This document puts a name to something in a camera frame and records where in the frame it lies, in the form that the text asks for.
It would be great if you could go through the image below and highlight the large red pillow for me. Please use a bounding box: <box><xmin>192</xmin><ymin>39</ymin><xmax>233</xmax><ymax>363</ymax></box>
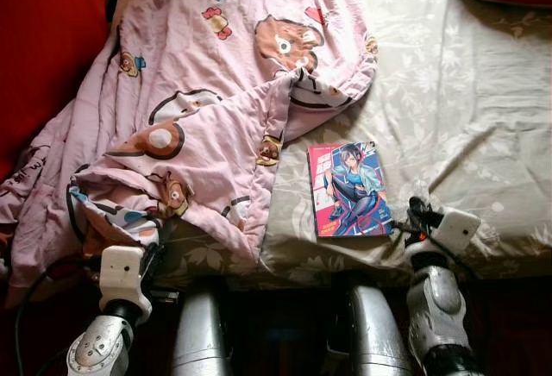
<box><xmin>0</xmin><ymin>0</ymin><xmax>117</xmax><ymax>183</ymax></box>

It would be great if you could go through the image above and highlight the silver right robot leg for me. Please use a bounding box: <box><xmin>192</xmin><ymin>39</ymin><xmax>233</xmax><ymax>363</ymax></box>
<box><xmin>343</xmin><ymin>279</ymin><xmax>417</xmax><ymax>376</ymax></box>

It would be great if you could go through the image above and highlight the beige floral bed sheet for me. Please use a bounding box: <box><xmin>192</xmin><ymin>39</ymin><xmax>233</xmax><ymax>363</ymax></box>
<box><xmin>160</xmin><ymin>0</ymin><xmax>552</xmax><ymax>289</ymax></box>

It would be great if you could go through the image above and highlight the anime cover comic book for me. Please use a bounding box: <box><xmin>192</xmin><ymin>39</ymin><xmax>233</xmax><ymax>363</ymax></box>
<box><xmin>307</xmin><ymin>140</ymin><xmax>395</xmax><ymax>239</ymax></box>

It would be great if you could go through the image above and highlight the pink cartoon print blanket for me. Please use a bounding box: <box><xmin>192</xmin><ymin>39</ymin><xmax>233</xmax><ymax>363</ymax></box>
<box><xmin>0</xmin><ymin>0</ymin><xmax>380</xmax><ymax>308</ymax></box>

